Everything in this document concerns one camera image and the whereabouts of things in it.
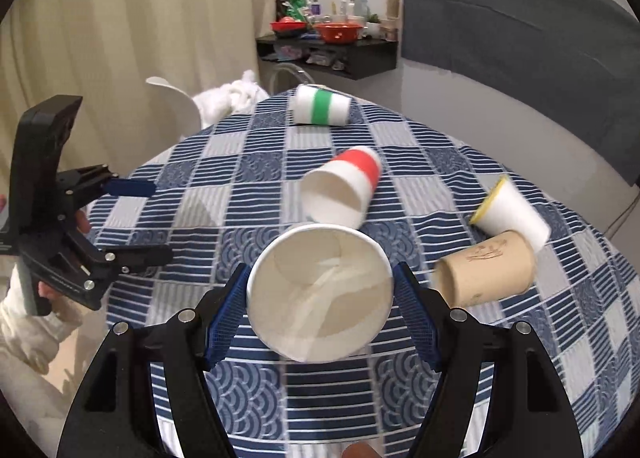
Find left hand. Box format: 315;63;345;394
0;195;94;307

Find dark grey fabric panel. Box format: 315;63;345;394
402;0;639;184

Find beige curtain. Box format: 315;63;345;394
1;0;274;173

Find white cup pink hearts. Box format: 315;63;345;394
246;223;393;364

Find white fluffy blanket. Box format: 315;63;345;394
192;70;269;129

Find white chair back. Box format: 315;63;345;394
145;76;202;140

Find white cup green band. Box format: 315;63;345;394
291;85;352;127

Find black wall shelf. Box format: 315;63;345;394
256;36;398;80

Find black power cable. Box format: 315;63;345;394
602;191;640;239

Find white cup yellow rim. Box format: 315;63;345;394
469;177;551;253

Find transparent acrylic chair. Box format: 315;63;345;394
268;63;314;94

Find blue white patterned tablecloth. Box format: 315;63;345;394
89;93;639;457

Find red colander bowl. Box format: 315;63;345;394
314;22;362;44

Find brown kraft paper cup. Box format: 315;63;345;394
433;231;536;308

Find white cup red band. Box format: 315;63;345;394
299;145;382;230

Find red tray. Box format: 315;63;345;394
270;21;308;38

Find white fleece sleeve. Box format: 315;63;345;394
1;271;107;457

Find right hand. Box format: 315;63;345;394
342;442;381;458

